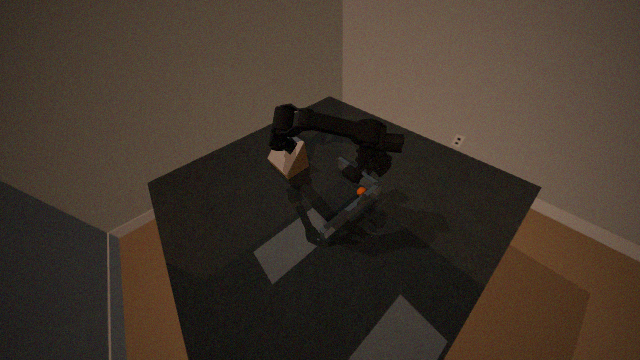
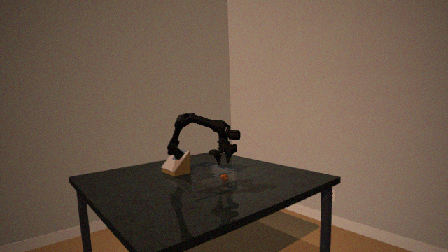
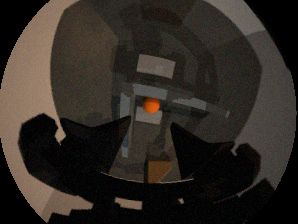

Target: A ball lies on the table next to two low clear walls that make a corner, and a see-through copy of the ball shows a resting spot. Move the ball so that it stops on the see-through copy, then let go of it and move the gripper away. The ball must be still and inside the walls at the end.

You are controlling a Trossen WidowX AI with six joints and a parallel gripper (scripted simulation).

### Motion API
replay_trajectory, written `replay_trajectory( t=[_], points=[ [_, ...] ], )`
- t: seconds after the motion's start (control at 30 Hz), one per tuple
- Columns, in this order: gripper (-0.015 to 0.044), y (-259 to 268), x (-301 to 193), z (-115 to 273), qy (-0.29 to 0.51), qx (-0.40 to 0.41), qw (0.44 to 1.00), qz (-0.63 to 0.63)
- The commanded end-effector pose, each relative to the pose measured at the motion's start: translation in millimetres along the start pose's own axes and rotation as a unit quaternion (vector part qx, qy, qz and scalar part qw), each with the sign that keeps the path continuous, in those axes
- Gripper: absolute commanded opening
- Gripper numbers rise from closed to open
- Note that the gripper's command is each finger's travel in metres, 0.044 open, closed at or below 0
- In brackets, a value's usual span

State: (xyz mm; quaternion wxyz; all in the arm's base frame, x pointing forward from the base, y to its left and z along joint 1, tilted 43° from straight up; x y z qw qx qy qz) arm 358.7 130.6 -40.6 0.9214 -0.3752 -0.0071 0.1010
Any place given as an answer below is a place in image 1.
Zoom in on low clear corner walls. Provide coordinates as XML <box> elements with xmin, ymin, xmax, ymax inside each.
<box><xmin>324</xmin><ymin>160</ymin><xmax>382</xmax><ymax>240</ymax></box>

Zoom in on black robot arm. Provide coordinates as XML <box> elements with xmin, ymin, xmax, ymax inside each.
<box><xmin>269</xmin><ymin>104</ymin><xmax>405</xmax><ymax>177</ymax></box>

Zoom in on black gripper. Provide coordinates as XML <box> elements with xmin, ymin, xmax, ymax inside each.
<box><xmin>342</xmin><ymin>148</ymin><xmax>388</xmax><ymax>184</ymax></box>

